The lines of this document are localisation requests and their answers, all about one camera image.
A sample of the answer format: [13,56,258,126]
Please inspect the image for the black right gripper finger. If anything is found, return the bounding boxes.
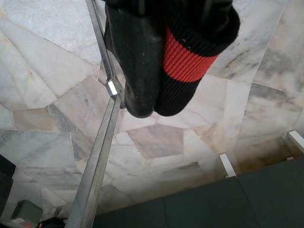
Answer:
[104,0,167,119]

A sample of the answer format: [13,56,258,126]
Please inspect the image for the black garment with red stripes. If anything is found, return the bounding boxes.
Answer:
[156,0,241,117]

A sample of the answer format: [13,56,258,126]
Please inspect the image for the silver metal clothes rack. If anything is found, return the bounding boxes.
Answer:
[64,0,126,228]

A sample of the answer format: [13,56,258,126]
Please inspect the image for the black TV console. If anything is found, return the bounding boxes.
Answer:
[94,130,304,228]

